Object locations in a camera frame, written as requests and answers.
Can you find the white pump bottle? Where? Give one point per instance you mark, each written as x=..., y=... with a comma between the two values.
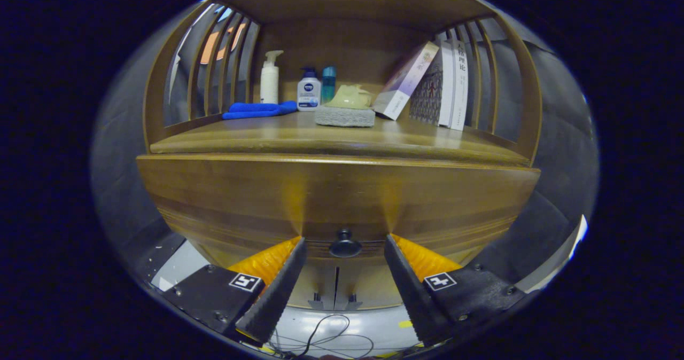
x=270, y=85

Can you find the dark round drawer knob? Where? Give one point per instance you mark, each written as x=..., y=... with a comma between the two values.
x=345, y=245

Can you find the teal slim bottle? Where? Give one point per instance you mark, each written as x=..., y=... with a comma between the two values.
x=328, y=85

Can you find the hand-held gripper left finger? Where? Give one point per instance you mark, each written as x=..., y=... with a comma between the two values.
x=280, y=288

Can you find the plain white book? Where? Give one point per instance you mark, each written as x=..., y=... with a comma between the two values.
x=446, y=82

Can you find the wooden drawer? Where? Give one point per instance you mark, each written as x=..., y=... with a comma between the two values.
x=240, y=200

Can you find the yellow tape strip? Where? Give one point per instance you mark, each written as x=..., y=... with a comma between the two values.
x=405, y=324

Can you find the blue folded cloth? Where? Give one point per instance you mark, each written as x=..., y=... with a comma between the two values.
x=256, y=109

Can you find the purple and white book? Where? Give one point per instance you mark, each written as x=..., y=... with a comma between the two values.
x=403, y=82

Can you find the wooden cabinet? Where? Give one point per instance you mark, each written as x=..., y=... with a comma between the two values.
x=368, y=290

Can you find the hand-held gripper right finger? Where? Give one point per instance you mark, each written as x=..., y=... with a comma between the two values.
x=411, y=290

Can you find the white lotion bottle blue cap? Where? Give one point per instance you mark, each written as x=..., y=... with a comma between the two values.
x=309, y=95

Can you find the wooden countertop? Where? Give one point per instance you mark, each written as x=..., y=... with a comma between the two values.
x=299, y=138

